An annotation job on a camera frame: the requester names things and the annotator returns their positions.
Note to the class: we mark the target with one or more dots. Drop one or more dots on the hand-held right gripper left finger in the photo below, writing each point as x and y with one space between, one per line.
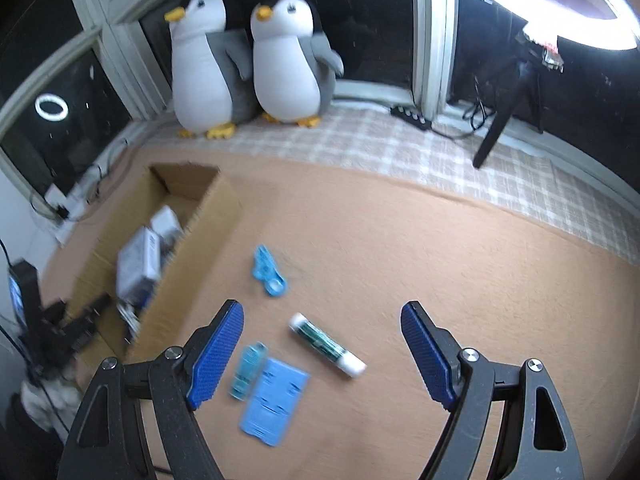
220 355

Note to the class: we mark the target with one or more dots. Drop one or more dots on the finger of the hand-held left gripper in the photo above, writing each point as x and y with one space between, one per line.
75 340
90 310

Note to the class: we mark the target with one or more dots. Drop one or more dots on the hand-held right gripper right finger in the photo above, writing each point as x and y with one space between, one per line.
425 355

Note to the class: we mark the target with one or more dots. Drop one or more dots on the small teal tube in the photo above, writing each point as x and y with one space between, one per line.
248 370

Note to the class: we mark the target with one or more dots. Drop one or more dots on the white printed box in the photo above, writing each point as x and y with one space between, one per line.
137 265

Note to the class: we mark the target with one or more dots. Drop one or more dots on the blue card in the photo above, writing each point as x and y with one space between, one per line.
272 400

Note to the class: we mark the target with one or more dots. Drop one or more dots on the blue plastic clip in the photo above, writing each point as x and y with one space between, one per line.
265 267

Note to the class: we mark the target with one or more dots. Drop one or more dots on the white green glue stick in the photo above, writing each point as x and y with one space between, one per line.
325 344

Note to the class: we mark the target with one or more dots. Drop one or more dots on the cardboard box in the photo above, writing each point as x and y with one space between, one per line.
200 250

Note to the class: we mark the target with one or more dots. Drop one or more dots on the white usb charger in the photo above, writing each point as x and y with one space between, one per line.
165 222

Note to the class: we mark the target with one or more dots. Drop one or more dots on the white power strip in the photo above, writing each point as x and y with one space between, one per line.
82 187

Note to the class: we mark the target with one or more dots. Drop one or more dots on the checked cloth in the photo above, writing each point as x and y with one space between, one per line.
400 160

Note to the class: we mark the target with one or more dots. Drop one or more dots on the black power strip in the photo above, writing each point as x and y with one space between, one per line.
411 116

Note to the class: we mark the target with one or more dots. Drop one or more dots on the black tripod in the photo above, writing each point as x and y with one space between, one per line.
500 125

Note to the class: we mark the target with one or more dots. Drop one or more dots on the grey white penguin plush toy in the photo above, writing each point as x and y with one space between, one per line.
200 75
285 70

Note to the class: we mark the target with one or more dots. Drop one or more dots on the white window frame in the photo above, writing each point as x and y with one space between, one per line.
430 35

